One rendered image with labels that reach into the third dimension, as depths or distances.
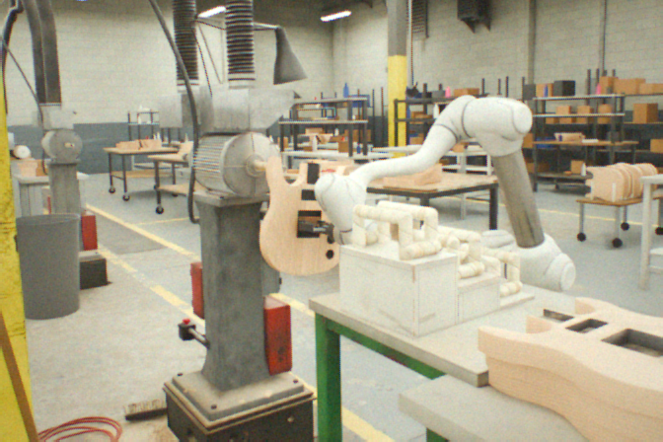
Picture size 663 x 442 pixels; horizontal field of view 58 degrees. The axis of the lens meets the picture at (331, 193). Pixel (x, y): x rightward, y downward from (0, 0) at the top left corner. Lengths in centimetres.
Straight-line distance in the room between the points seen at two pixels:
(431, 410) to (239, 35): 148
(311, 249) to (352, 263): 66
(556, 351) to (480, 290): 46
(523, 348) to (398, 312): 38
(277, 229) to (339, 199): 40
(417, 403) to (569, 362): 29
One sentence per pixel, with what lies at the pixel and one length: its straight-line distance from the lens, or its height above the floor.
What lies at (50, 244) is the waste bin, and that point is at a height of 56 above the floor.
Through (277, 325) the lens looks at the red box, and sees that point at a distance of 268.
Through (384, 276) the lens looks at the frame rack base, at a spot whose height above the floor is 106.
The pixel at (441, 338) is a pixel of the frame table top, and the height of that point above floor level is 93.
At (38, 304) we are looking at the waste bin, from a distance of 493.
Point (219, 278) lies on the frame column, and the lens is 253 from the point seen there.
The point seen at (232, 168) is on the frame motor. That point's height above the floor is 125.
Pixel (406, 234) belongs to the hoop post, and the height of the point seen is 116.
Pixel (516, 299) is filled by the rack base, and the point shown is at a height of 94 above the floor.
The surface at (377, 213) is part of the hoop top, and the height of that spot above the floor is 120.
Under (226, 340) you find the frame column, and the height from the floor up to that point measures 51.
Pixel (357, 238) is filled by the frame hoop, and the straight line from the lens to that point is 150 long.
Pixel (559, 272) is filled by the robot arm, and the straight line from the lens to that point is 223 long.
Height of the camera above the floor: 143
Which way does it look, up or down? 7 degrees down
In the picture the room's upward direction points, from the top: 1 degrees counter-clockwise
